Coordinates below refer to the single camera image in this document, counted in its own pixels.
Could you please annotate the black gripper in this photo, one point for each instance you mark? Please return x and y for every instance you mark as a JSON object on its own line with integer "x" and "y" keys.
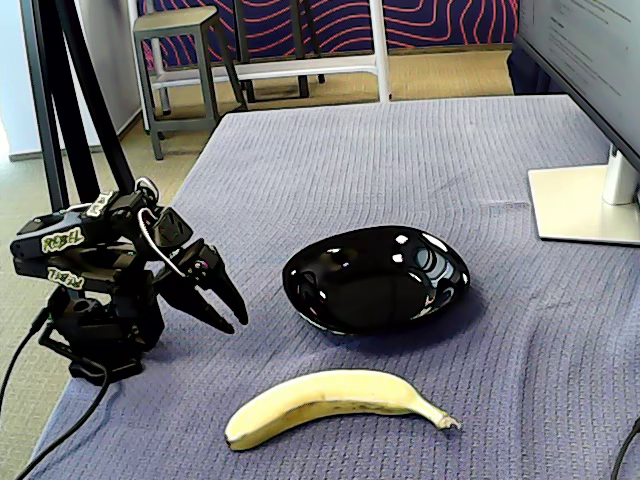
{"x": 199, "y": 272}

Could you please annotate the yellow banana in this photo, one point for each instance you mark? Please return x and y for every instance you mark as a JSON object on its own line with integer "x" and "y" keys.
{"x": 325, "y": 395}

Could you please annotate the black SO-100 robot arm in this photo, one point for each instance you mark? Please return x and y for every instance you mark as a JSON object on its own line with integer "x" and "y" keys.
{"x": 100, "y": 310}

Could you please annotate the black glossy bowl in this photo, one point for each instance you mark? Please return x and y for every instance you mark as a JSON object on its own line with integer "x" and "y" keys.
{"x": 370, "y": 285}

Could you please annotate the blue-grey woven cloth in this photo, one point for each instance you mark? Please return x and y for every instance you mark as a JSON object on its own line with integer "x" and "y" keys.
{"x": 350, "y": 165}

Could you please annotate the black tripod stand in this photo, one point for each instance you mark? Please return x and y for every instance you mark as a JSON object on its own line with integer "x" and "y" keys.
{"x": 50, "y": 125}

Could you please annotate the dark chair legs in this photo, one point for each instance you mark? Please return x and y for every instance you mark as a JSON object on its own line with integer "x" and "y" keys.
{"x": 301, "y": 50}

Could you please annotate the grey metal stool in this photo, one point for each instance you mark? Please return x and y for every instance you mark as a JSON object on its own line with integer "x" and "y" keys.
{"x": 175, "y": 22}

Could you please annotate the purple panel with red lines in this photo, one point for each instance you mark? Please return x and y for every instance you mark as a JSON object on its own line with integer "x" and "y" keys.
{"x": 450, "y": 25}

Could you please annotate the computer monitor with silver stand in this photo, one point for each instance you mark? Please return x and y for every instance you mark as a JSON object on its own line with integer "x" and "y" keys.
{"x": 575, "y": 45}

